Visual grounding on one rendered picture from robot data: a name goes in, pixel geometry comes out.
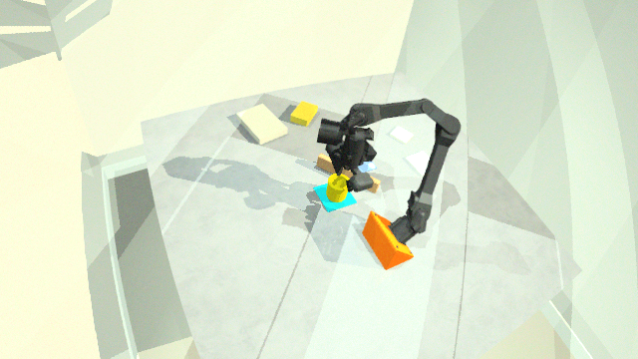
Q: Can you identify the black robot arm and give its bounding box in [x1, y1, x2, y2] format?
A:
[317, 98, 461, 245]

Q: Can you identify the yellow cup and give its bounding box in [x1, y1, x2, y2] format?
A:
[326, 174, 349, 202]

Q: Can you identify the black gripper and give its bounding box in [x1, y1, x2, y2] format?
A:
[325, 140, 374, 192]

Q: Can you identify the yellow rectangular block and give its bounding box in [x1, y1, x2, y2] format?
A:
[290, 102, 318, 127]

